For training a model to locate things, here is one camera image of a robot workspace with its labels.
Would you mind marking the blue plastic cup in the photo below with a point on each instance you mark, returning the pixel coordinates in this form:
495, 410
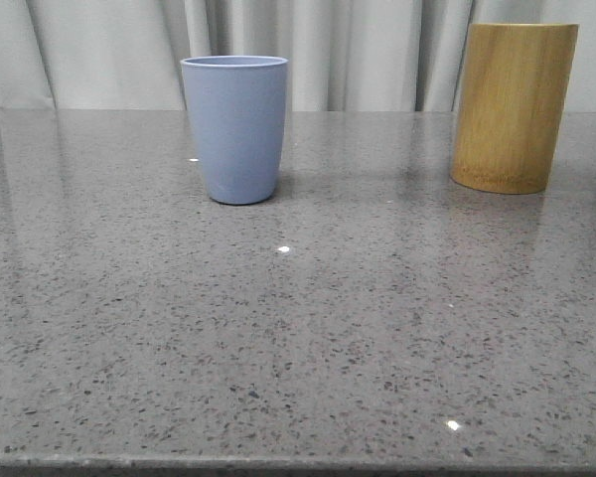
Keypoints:
236, 107

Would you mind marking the bamboo cylindrical cup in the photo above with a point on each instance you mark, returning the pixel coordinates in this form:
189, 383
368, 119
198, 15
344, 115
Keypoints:
513, 92

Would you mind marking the white pleated curtain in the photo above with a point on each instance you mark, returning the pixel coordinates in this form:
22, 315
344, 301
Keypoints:
343, 55

